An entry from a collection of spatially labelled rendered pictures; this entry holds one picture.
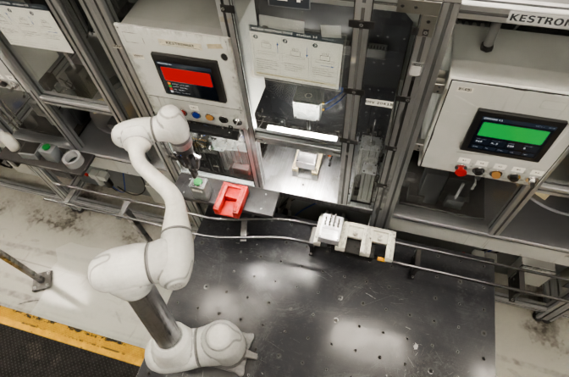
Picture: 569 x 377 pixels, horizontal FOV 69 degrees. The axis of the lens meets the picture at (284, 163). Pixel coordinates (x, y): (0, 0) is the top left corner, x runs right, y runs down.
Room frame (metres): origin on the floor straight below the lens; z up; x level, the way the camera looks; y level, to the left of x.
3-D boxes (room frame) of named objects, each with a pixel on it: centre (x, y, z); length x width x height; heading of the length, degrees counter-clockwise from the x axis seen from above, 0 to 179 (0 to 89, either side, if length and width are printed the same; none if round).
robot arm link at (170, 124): (1.10, 0.43, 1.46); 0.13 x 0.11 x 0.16; 95
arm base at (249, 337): (0.41, 0.31, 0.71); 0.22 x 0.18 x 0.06; 70
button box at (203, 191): (1.11, 0.42, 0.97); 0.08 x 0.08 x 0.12; 70
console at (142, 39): (1.28, 0.30, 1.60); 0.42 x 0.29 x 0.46; 70
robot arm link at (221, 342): (0.41, 0.34, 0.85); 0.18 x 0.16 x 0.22; 95
